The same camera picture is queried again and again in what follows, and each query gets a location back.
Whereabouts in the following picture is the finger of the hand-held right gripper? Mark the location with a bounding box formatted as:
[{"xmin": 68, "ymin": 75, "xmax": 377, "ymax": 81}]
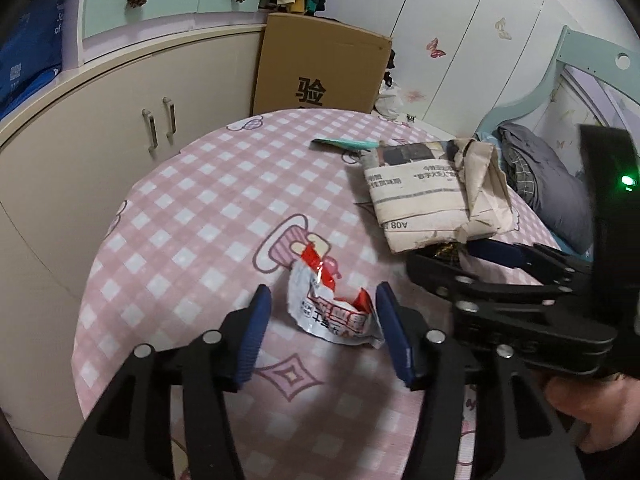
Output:
[
  {"xmin": 405, "ymin": 253, "xmax": 547, "ymax": 307},
  {"xmin": 466, "ymin": 238, "xmax": 594, "ymax": 287}
]

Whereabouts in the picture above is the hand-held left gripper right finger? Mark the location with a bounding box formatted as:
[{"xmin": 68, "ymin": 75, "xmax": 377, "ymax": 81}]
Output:
[{"xmin": 374, "ymin": 282, "xmax": 587, "ymax": 480}]

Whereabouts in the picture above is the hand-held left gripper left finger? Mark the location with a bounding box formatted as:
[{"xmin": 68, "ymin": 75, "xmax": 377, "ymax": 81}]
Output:
[{"xmin": 57, "ymin": 284, "xmax": 274, "ymax": 480}]

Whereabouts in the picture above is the brown wrapper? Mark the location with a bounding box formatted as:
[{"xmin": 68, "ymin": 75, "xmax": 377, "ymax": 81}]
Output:
[{"xmin": 432, "ymin": 242, "xmax": 464, "ymax": 262}]

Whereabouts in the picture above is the beige paper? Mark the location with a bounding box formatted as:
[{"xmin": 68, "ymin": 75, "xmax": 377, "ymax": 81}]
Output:
[{"xmin": 451, "ymin": 137, "xmax": 517, "ymax": 250}]

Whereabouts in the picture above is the red white snack wrapper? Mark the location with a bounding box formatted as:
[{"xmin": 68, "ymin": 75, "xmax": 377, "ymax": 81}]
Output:
[{"xmin": 285, "ymin": 242, "xmax": 386, "ymax": 351}]

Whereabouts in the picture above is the newspaper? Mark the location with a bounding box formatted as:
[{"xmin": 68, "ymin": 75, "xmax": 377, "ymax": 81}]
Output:
[{"xmin": 362, "ymin": 139, "xmax": 481, "ymax": 255}]

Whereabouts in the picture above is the teal wrapper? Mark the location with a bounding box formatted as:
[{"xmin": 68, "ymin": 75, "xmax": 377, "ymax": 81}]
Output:
[{"xmin": 309, "ymin": 137, "xmax": 383, "ymax": 154}]

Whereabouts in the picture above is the person's right hand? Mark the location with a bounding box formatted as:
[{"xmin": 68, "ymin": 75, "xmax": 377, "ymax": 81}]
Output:
[{"xmin": 544, "ymin": 372, "xmax": 640, "ymax": 456}]

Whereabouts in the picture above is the checked pillow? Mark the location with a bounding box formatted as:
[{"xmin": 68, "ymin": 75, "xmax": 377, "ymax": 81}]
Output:
[{"xmin": 504, "ymin": 146, "xmax": 540, "ymax": 197}]

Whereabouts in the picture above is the grey blanket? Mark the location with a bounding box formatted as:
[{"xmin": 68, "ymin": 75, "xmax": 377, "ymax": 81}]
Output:
[{"xmin": 496, "ymin": 120, "xmax": 597, "ymax": 254}]

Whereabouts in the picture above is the round table pink checked tablecloth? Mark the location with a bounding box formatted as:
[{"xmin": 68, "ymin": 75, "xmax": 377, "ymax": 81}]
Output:
[{"xmin": 71, "ymin": 108, "xmax": 567, "ymax": 480}]

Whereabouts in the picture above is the teal bunk bed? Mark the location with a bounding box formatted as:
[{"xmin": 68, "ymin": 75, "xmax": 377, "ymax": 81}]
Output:
[{"xmin": 474, "ymin": 25, "xmax": 640, "ymax": 261}]

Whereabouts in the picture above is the white plastic bag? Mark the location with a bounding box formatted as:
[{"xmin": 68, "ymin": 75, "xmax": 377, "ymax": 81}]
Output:
[{"xmin": 374, "ymin": 79, "xmax": 404, "ymax": 119}]

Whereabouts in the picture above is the white wardrobe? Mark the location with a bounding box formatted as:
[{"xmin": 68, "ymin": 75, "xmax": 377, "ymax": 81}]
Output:
[{"xmin": 320, "ymin": 0, "xmax": 567, "ymax": 132}]

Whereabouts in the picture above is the beige low cabinet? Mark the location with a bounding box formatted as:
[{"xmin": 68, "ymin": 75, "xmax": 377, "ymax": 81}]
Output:
[{"xmin": 0, "ymin": 22, "xmax": 272, "ymax": 480}]

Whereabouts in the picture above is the cardboard box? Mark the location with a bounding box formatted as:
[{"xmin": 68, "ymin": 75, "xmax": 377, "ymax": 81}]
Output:
[{"xmin": 251, "ymin": 12, "xmax": 394, "ymax": 115}]

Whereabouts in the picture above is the purple stair shelf cabinet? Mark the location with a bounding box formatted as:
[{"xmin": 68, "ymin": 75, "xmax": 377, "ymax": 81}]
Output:
[{"xmin": 55, "ymin": 0, "xmax": 271, "ymax": 68}]

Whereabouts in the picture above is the wide teal drawer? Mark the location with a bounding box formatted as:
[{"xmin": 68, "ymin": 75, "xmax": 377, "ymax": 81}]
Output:
[{"xmin": 79, "ymin": 0, "xmax": 209, "ymax": 42}]

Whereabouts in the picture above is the blue plastic bag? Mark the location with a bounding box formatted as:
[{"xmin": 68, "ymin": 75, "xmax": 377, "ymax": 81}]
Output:
[{"xmin": 0, "ymin": 0, "xmax": 64, "ymax": 122}]

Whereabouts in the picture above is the metal cabinet handle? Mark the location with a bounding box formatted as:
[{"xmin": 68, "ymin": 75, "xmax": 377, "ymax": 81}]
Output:
[
  {"xmin": 162, "ymin": 96, "xmax": 177, "ymax": 144},
  {"xmin": 141, "ymin": 108, "xmax": 159, "ymax": 152}
]

